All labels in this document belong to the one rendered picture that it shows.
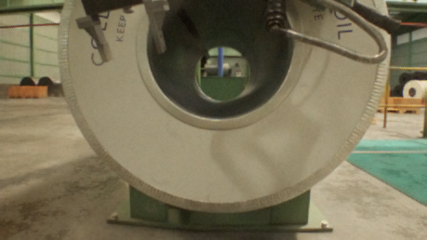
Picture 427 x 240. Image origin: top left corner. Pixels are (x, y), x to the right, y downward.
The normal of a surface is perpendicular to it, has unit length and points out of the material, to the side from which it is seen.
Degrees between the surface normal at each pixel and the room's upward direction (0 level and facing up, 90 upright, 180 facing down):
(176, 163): 90
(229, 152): 90
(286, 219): 90
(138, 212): 90
